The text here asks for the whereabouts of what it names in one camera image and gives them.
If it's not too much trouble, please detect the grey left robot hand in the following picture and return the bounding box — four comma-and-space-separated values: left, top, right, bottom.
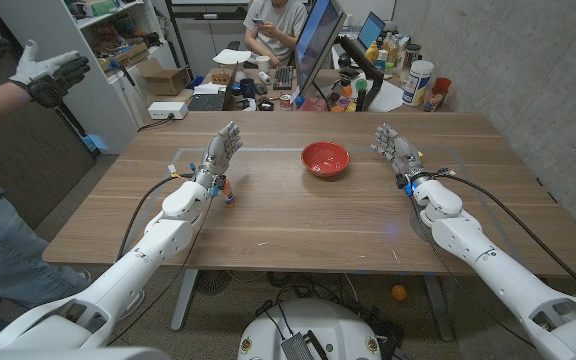
193, 121, 244, 190

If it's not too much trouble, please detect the operator right gloved hand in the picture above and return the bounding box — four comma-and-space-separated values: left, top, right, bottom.
8, 39, 91, 109

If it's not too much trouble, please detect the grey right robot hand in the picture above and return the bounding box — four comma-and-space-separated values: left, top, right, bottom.
369, 123, 432, 189

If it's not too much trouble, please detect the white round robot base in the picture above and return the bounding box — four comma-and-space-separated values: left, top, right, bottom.
237, 298, 383, 360

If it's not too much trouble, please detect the orange capped glue stick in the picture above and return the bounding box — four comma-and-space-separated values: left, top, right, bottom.
221, 178, 237, 208

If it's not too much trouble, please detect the red bowl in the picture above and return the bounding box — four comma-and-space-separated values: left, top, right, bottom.
300, 141, 351, 179

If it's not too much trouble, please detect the black laptop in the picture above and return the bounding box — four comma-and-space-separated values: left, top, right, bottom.
186, 62, 239, 112

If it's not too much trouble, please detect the white paper sheet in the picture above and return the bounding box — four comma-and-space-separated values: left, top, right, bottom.
367, 79, 409, 112

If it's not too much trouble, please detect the white shelf unit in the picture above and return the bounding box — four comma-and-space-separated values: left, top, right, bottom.
0, 0, 179, 155

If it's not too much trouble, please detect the white power box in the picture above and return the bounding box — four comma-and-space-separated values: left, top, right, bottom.
146, 101, 190, 121

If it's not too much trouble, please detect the white plastic canister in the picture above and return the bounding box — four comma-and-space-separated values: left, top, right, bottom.
401, 59, 435, 107

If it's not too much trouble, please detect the small wooden box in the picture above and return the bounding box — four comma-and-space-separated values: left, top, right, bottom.
211, 67, 233, 86

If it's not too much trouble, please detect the flat printed cardboard box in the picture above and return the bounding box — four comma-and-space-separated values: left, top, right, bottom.
98, 42, 150, 74

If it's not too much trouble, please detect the green box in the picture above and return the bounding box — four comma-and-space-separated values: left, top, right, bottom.
83, 0, 119, 18

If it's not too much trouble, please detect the open cardboard box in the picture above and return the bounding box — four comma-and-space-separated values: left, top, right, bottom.
136, 58, 192, 97

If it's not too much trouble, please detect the jar with black lid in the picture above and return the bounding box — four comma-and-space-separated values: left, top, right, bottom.
401, 43, 422, 76

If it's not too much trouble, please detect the black keyboard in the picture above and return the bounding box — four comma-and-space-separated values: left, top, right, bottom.
272, 65, 295, 92

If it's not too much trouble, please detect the pink box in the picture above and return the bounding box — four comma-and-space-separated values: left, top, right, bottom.
297, 96, 329, 112

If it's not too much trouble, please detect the round black grille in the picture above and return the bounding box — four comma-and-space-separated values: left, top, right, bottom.
195, 269, 233, 296

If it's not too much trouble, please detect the laptop with blue screen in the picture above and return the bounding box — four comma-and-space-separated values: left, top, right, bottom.
356, 11, 387, 51

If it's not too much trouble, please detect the large computer monitor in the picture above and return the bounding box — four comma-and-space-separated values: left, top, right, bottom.
295, 0, 348, 97

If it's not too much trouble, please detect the grey metal table leg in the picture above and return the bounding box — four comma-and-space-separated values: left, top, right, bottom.
170, 268, 199, 332
421, 273, 455, 343

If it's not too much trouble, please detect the seated person grey shirt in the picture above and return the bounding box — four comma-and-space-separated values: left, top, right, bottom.
242, 0, 309, 69

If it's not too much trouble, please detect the white sneaker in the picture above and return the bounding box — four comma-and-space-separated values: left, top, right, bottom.
117, 289, 147, 321

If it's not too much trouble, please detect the white robot torso edge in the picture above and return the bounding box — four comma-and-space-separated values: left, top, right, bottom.
0, 346, 172, 360

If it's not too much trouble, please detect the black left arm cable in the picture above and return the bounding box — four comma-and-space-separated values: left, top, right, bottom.
115, 172, 197, 262

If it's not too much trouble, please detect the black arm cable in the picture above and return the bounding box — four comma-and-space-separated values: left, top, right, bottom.
115, 172, 197, 262
435, 171, 576, 305

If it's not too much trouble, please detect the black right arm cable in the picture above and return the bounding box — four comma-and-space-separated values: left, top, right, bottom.
435, 171, 576, 305

